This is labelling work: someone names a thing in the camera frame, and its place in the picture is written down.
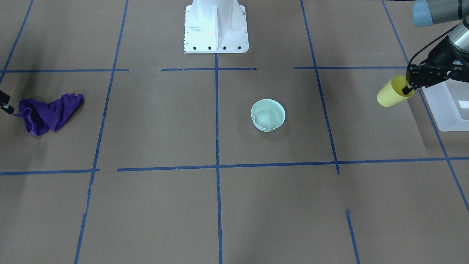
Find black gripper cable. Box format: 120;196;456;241
407;22;462;68

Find purple cloth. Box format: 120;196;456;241
14;93;84;136

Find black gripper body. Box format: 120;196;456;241
406;37;469;89

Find clear plastic storage box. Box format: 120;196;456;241
423;80;469;132

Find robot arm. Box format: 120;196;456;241
401;0;469;96

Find light green bowl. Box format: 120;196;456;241
251;99;286;132

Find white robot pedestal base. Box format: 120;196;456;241
183;0;250;54

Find yellow plastic cup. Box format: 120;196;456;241
376;75;415;107

